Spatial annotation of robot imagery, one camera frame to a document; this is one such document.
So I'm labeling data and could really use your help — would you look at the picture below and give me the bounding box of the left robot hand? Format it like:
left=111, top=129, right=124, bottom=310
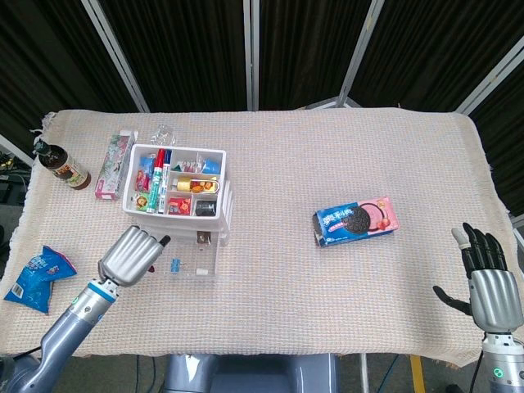
left=97, top=225, right=173, bottom=288

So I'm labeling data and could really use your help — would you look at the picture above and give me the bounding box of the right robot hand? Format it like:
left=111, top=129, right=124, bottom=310
left=432, top=223, right=524, bottom=333

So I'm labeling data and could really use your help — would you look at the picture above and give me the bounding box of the clear plastic box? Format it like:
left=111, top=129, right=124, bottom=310
left=149, top=228, right=220, bottom=280

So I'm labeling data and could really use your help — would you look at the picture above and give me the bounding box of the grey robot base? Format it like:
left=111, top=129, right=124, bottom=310
left=163, top=354, right=341, bottom=393

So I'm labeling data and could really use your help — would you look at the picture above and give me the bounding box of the white plastic drawer organizer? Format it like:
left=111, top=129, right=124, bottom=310
left=122, top=142, right=237, bottom=247

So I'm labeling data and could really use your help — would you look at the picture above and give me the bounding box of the blue pink Oreo box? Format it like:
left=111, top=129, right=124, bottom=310
left=312, top=195, right=401, bottom=248

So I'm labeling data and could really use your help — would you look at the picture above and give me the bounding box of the red cap green marker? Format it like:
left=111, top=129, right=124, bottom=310
left=147, top=147, right=167, bottom=215

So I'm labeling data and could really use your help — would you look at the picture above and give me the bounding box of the red candy packet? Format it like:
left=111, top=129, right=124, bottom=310
left=167, top=196, right=194, bottom=216

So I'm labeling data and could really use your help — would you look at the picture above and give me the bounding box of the pink wrapped candy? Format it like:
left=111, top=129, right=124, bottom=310
left=136, top=169, right=154, bottom=192

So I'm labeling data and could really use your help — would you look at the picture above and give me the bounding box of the blue cap white marker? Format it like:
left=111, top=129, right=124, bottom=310
left=157, top=149, right=174, bottom=215

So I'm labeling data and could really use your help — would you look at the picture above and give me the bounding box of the pink floral carton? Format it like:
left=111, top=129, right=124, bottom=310
left=94, top=129, right=139, bottom=201

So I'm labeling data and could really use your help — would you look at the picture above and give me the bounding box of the blue snack bag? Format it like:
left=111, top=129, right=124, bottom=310
left=3, top=244, right=79, bottom=316

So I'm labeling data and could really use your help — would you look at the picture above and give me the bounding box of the brown glass bottle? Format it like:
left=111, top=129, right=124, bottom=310
left=33, top=138, right=93, bottom=191

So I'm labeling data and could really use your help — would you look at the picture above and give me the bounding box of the crumpled clear plastic wrapper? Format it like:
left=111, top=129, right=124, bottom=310
left=147, top=123, right=178, bottom=146

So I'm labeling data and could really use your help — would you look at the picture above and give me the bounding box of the beige woven tablecloth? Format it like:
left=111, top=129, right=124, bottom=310
left=0, top=106, right=524, bottom=368

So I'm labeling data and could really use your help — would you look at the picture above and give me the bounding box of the black folding screen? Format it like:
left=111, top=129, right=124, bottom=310
left=0, top=0, right=524, bottom=230

